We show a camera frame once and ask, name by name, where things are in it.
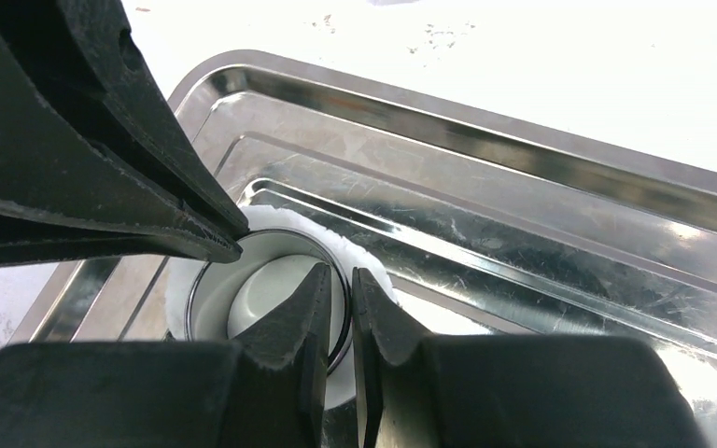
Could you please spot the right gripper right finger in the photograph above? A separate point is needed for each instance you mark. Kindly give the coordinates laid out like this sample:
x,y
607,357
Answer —
x,y
417,388

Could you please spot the stainless steel tray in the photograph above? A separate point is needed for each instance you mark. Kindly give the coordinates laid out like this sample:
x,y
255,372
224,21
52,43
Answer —
x,y
484,223

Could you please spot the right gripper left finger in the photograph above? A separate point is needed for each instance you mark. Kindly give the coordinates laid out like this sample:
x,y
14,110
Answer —
x,y
264,388

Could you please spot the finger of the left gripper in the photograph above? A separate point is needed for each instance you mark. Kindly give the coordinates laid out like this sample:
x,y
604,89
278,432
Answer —
x,y
55,204
86,93

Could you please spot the metal ring cutter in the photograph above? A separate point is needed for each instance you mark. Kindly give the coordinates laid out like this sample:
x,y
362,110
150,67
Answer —
x,y
228,298

